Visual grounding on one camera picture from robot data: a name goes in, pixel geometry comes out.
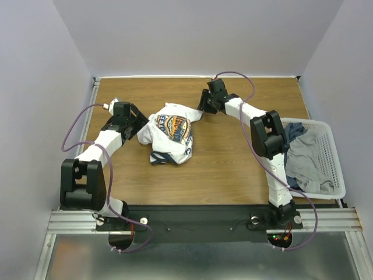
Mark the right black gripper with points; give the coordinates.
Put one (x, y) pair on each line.
(204, 101)

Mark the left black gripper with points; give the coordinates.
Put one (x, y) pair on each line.
(141, 121)

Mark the white graphic tank top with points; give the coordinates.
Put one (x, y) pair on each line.
(169, 131)

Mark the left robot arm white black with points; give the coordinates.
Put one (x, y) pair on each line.
(95, 162)

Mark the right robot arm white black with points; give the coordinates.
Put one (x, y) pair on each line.
(267, 142)

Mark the navy blue tank top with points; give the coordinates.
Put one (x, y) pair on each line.
(292, 131)

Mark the grey tank top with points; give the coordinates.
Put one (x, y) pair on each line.
(303, 170)

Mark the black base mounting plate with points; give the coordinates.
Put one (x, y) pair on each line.
(211, 223)

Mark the white plastic laundry basket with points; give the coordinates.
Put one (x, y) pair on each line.
(328, 157)

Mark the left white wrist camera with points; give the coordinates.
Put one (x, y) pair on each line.
(110, 107)

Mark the aluminium frame rail left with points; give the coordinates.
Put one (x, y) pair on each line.
(87, 122)

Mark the aluminium frame rail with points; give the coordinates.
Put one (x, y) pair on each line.
(87, 122)
(329, 220)

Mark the aluminium frame rail front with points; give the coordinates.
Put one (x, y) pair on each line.
(329, 220)

